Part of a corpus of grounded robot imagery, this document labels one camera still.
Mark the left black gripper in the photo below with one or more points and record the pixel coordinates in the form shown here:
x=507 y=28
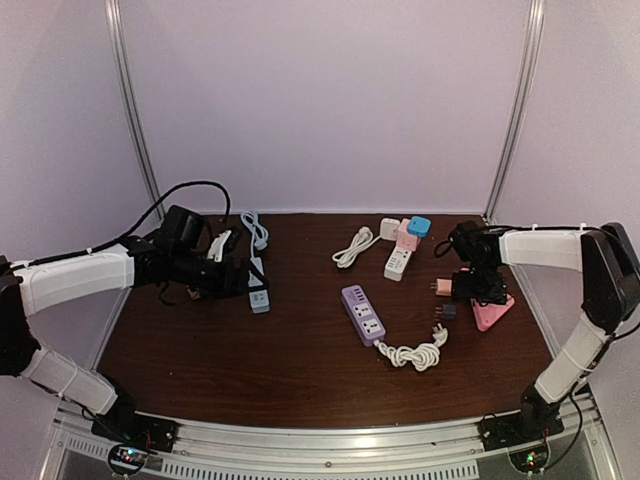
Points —
x=227 y=287

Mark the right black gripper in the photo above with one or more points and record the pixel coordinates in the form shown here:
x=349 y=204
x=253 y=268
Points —
x=496 y=296

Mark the pink triangular socket adapter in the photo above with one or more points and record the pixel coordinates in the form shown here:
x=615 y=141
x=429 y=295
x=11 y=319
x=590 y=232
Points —
x=486 y=316

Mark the light blue power strip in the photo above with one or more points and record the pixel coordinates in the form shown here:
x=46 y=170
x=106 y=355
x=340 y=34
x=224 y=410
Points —
x=259 y=302

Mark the salmon pink plug adapter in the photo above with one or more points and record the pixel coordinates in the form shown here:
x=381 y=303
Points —
x=442 y=287

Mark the dark grey plug adapter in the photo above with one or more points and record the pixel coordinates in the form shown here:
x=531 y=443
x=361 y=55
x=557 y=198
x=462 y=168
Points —
x=445 y=312

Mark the blue square adapter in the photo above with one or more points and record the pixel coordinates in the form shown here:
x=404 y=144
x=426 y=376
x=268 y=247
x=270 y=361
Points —
x=419 y=226

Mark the pink cube adapter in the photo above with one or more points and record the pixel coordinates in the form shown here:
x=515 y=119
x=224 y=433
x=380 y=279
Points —
x=404 y=239

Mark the white power strip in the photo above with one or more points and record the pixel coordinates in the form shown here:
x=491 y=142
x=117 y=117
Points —
x=397 y=263

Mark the white small adapter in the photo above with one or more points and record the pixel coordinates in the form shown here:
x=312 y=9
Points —
x=388 y=229

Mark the purple power strip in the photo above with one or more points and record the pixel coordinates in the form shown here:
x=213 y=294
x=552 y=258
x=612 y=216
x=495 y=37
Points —
x=364 y=318

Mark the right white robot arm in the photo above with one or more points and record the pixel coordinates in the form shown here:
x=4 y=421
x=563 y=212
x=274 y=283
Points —
x=609 y=266

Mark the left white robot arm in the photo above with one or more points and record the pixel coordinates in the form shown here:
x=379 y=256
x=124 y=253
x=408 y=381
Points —
x=28 y=288

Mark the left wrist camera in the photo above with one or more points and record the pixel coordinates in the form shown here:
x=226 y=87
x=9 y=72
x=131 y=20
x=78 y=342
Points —
x=185 y=232

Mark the front aluminium rail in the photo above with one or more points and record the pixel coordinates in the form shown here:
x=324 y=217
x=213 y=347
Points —
x=443 y=450

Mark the right aluminium frame post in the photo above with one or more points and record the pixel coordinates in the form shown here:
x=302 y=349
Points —
x=529 y=60

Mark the aluminium frame post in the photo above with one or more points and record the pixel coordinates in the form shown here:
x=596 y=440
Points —
x=529 y=60
x=118 y=42

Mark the left aluminium frame post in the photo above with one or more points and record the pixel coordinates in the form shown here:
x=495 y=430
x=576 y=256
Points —
x=118 y=42

